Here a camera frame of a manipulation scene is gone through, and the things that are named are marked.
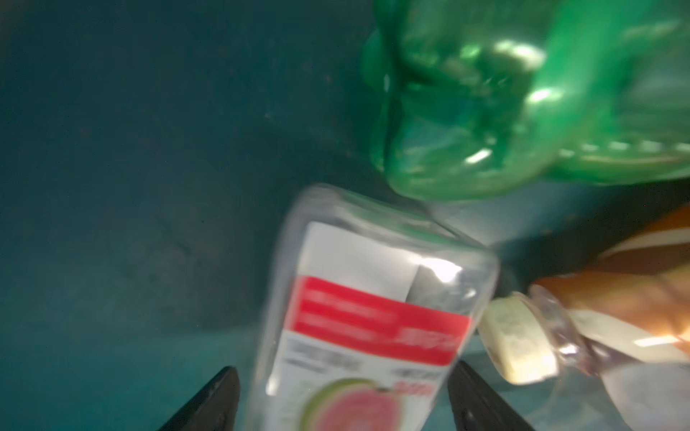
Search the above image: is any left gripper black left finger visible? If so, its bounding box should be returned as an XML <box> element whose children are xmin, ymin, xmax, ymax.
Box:
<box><xmin>159</xmin><ymin>366</ymin><xmax>241</xmax><ymax>431</ymax></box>

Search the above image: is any green soda bottle yellow cap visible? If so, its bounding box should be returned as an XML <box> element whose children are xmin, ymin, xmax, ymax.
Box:
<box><xmin>362</xmin><ymin>1</ymin><xmax>689</xmax><ymax>201</ymax></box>

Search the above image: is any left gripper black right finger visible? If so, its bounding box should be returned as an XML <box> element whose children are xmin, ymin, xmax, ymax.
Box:
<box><xmin>447</xmin><ymin>361</ymin><xmax>534</xmax><ymax>431</ymax></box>

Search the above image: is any amber tea bottle white cap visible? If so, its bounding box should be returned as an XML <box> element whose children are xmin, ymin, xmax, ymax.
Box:
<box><xmin>478</xmin><ymin>207</ymin><xmax>689</xmax><ymax>430</ymax></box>

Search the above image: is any square bottle pink guava label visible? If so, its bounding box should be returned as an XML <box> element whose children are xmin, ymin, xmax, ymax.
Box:
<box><xmin>244</xmin><ymin>185</ymin><xmax>500</xmax><ymax>430</ymax></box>

